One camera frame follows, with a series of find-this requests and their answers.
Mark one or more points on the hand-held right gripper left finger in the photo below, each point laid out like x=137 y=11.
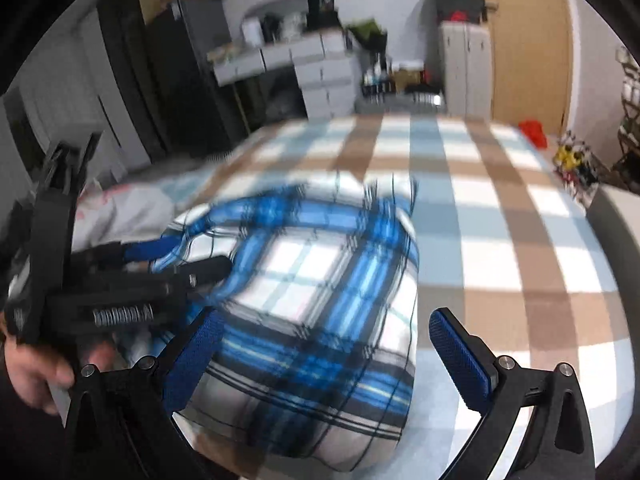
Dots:
x=192 y=360

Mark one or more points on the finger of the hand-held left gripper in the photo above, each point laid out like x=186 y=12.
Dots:
x=200 y=270
x=150 y=250

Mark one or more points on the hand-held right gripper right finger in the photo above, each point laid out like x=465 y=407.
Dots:
x=460 y=360

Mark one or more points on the blue white plaid shirt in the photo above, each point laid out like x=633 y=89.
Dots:
x=310 y=310

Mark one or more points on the person's left hand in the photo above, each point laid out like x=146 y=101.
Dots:
x=35 y=375

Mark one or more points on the grey hoodie with red print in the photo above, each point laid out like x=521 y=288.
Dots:
x=125 y=210

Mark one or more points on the checked brown blue bed blanket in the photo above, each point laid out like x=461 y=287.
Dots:
x=500 y=240

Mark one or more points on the black wardrobe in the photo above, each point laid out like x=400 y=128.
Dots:
x=175 y=85

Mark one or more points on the yellow sneakers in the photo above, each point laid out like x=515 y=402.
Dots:
x=569 y=156

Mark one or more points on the grey desk with drawers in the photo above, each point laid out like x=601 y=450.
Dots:
x=325 y=75

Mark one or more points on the red bag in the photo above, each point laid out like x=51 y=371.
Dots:
x=532 y=132

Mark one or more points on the white canister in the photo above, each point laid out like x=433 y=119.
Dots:
x=252 y=32

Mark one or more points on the arched mirror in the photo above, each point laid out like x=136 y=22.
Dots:
x=280 y=7

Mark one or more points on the black coffee machine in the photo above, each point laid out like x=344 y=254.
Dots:
x=322 y=10

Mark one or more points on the dark wrapped flower bouquet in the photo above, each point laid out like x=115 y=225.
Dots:
x=367 y=35

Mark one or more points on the white upright suitcase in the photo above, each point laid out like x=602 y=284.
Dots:
x=465 y=70

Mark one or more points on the wooden door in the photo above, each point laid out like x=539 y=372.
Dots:
x=530 y=60

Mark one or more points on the shoe rack with shoes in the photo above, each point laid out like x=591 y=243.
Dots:
x=631 y=85

